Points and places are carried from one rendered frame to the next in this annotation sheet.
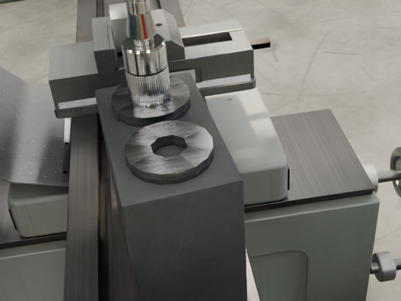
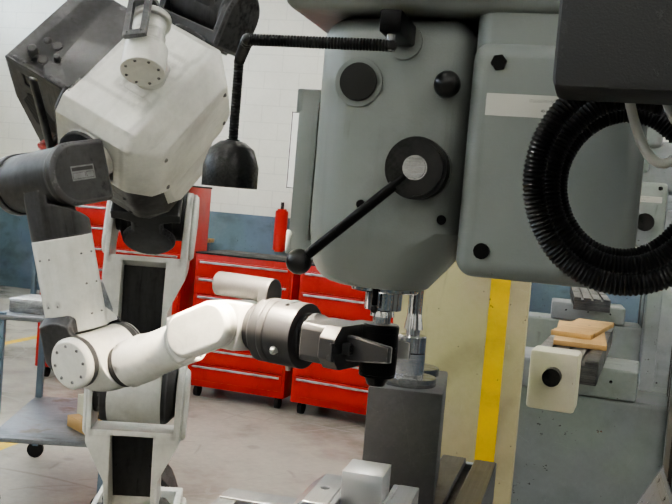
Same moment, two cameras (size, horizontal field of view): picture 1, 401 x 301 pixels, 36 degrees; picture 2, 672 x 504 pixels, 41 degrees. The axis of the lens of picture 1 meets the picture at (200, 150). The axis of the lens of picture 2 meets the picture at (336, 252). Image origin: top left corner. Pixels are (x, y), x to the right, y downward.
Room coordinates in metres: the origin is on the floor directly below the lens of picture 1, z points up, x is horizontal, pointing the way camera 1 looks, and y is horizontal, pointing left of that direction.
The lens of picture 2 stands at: (2.04, 0.44, 1.41)
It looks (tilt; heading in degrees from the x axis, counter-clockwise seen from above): 3 degrees down; 200
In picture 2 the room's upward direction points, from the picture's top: 5 degrees clockwise
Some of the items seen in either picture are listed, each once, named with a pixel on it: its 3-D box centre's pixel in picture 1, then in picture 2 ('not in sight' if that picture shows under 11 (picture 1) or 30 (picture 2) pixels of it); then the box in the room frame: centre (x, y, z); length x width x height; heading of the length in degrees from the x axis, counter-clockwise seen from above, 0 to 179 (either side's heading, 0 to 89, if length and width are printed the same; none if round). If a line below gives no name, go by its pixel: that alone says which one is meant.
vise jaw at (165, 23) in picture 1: (162, 34); (321, 502); (0.96, 0.05, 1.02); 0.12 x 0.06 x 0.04; 7
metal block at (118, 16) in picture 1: (127, 26); (365, 490); (0.96, 0.10, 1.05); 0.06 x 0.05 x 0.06; 7
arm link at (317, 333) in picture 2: not in sight; (318, 340); (0.93, 0.01, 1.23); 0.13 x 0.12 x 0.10; 170
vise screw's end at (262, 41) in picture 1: (258, 43); not in sight; (0.98, -0.12, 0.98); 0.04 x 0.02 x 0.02; 97
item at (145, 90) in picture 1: (147, 73); (410, 358); (0.59, 0.05, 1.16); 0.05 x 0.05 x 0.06
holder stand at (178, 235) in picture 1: (169, 189); (406, 427); (0.54, 0.04, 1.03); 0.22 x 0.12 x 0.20; 11
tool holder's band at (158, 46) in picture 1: (143, 45); (412, 337); (0.59, 0.05, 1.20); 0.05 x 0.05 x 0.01
